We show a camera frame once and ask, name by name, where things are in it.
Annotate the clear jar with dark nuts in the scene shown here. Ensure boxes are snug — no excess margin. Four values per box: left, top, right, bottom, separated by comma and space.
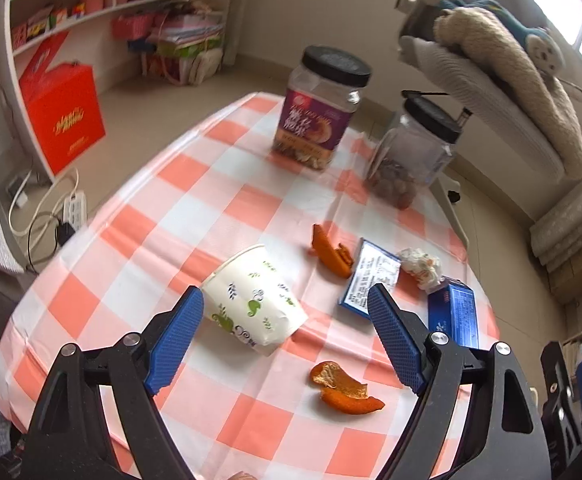
365, 96, 464, 211

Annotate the blue cardboard box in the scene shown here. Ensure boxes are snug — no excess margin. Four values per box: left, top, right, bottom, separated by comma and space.
427, 277, 480, 348

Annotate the pink basket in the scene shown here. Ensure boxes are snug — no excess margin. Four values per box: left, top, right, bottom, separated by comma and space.
112, 12, 154, 41

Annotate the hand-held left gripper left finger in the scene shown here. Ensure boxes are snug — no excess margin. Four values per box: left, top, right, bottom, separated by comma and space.
22, 285, 205, 480

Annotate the white cable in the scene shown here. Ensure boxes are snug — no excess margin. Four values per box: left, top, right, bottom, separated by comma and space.
8, 167, 82, 241

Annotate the white power strip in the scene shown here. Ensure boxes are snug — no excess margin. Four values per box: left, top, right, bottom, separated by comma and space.
62, 191, 89, 228

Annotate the flat blue white box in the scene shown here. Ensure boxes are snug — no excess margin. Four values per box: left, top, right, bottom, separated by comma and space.
339, 238, 402, 318

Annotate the pile of paper bags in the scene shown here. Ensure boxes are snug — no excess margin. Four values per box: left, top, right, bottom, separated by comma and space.
143, 5, 226, 86

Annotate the grey office chair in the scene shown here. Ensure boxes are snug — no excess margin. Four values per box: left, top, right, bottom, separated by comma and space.
396, 0, 579, 261

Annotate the long orange peel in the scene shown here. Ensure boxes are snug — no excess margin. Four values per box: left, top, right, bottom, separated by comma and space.
312, 223, 354, 279

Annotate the blue monkey plush toy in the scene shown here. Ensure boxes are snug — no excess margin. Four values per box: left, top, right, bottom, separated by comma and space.
421, 0, 582, 106

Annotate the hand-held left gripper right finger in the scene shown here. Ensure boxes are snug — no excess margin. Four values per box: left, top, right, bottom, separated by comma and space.
367, 282, 552, 480

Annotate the white leaf print paper cup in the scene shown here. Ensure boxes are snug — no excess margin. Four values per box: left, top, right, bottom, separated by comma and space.
199, 244, 309, 358

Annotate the curled orange peel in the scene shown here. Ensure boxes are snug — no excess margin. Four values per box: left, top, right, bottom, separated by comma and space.
310, 360, 386, 415

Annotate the crumpled candy wrapper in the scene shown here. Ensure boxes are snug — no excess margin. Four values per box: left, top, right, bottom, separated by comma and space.
397, 247, 442, 290

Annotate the red gift box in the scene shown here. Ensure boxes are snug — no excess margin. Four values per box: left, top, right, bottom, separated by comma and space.
18, 30, 108, 177

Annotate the purple label nut jar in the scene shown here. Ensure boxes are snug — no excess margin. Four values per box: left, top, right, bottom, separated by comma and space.
271, 45, 373, 173

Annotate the beige fleece blanket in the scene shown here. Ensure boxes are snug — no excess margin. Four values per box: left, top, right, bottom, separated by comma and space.
433, 9, 582, 181

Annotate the white bookshelf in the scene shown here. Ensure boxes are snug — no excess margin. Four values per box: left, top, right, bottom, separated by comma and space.
0, 0, 239, 181

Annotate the orange checked tablecloth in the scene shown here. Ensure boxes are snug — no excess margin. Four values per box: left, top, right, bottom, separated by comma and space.
0, 91, 502, 480

